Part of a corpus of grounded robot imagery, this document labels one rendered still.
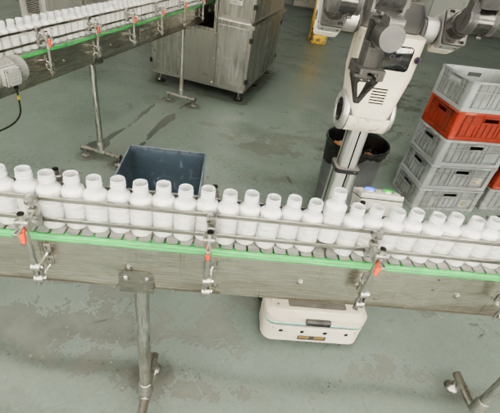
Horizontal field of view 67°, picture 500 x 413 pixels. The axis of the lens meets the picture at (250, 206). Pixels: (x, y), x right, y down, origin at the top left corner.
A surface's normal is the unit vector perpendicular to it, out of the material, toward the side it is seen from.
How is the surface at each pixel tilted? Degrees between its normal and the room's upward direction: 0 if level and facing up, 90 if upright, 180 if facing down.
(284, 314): 31
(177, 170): 90
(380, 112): 90
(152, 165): 90
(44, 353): 0
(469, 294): 90
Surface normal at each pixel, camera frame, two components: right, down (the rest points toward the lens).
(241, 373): 0.14, -0.79
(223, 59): -0.29, 0.54
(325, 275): 0.02, 0.60
